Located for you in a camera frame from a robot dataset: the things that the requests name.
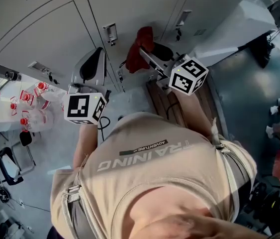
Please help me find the grey shoulder strap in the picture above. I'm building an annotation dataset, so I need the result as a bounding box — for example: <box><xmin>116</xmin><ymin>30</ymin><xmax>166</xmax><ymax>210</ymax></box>
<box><xmin>211</xmin><ymin>118</ymin><xmax>242</xmax><ymax>210</ymax></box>
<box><xmin>61</xmin><ymin>155</ymin><xmax>103</xmax><ymax>239</ymax></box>

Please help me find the person's beige shirt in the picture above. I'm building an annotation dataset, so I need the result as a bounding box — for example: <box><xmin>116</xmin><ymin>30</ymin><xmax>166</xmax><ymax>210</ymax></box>
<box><xmin>50</xmin><ymin>111</ymin><xmax>259</xmax><ymax>239</ymax></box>

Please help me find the red cloth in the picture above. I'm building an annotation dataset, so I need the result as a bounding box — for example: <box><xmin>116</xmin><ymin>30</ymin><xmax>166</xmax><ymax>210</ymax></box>
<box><xmin>125</xmin><ymin>26</ymin><xmax>155</xmax><ymax>74</ymax></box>

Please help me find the black folding cart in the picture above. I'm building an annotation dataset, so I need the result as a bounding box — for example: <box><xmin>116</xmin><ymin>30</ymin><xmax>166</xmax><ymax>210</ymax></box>
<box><xmin>0</xmin><ymin>139</ymin><xmax>36</xmax><ymax>187</ymax></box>

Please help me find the small black device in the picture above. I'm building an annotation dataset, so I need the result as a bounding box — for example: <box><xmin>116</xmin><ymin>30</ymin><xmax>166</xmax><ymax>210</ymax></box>
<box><xmin>19</xmin><ymin>130</ymin><xmax>33</xmax><ymax>147</ymax></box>

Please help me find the grey metal locker door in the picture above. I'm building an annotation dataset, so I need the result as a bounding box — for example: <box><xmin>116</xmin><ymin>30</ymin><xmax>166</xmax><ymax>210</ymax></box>
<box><xmin>159</xmin><ymin>0</ymin><xmax>247</xmax><ymax>59</ymax></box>
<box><xmin>87</xmin><ymin>0</ymin><xmax>195</xmax><ymax>68</ymax></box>
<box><xmin>0</xmin><ymin>0</ymin><xmax>125</xmax><ymax>94</ymax></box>
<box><xmin>0</xmin><ymin>0</ymin><xmax>70</xmax><ymax>52</ymax></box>

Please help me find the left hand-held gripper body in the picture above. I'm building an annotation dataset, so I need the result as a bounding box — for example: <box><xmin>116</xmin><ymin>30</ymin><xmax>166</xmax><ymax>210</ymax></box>
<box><xmin>62</xmin><ymin>47</ymin><xmax>112</xmax><ymax>126</ymax></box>

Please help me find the brown wooden slatted bench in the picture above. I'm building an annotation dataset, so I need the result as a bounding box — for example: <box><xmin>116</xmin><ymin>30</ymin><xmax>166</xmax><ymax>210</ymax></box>
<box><xmin>146</xmin><ymin>79</ymin><xmax>229</xmax><ymax>140</ymax></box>

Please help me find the black floor cable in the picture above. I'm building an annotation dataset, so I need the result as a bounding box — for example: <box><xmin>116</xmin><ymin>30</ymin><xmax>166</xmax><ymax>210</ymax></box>
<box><xmin>96</xmin><ymin>115</ymin><xmax>111</xmax><ymax>142</ymax></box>

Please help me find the black equipment pile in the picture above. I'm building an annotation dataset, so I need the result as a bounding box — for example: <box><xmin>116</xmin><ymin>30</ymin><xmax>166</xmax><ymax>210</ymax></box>
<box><xmin>243</xmin><ymin>180</ymin><xmax>280</xmax><ymax>236</ymax></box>

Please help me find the metal locker latch handle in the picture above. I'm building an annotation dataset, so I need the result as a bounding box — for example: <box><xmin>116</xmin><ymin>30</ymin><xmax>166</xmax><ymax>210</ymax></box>
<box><xmin>27</xmin><ymin>60</ymin><xmax>47</xmax><ymax>72</ymax></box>
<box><xmin>176</xmin><ymin>9</ymin><xmax>192</xmax><ymax>26</ymax></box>
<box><xmin>101</xmin><ymin>23</ymin><xmax>118</xmax><ymax>42</ymax></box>

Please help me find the person's left forearm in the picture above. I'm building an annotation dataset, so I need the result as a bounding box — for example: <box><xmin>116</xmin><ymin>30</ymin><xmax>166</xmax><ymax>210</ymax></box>
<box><xmin>72</xmin><ymin>122</ymin><xmax>101</xmax><ymax>169</ymax></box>

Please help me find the clear jug with red cap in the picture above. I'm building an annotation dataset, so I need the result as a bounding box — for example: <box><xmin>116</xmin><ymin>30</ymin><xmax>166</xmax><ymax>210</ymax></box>
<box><xmin>33</xmin><ymin>82</ymin><xmax>67</xmax><ymax>109</ymax></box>
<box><xmin>19</xmin><ymin>90</ymin><xmax>35</xmax><ymax>107</ymax></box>
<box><xmin>9</xmin><ymin>96</ymin><xmax>19</xmax><ymax>117</ymax></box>
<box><xmin>19</xmin><ymin>109</ymin><xmax>55</xmax><ymax>134</ymax></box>

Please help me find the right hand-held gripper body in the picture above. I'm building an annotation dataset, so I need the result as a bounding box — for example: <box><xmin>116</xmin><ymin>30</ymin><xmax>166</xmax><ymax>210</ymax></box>
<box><xmin>139</xmin><ymin>43</ymin><xmax>209</xmax><ymax>97</ymax></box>

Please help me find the person's right forearm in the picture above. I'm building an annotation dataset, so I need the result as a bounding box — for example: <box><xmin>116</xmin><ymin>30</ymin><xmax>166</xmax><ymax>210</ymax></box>
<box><xmin>176</xmin><ymin>90</ymin><xmax>218</xmax><ymax>141</ymax></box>

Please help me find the white locker side panel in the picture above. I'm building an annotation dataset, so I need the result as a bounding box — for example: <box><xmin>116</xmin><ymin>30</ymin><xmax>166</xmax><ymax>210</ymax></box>
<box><xmin>190</xmin><ymin>0</ymin><xmax>280</xmax><ymax>67</ymax></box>

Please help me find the black hanging bag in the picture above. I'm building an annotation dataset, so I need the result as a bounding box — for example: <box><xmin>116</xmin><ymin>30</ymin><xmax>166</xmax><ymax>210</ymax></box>
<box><xmin>250</xmin><ymin>32</ymin><xmax>275</xmax><ymax>69</ymax></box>

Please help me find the black round fan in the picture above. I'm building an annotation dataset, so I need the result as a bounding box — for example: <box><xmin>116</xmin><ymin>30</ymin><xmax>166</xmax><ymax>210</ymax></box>
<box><xmin>0</xmin><ymin>186</ymin><xmax>11</xmax><ymax>204</ymax></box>

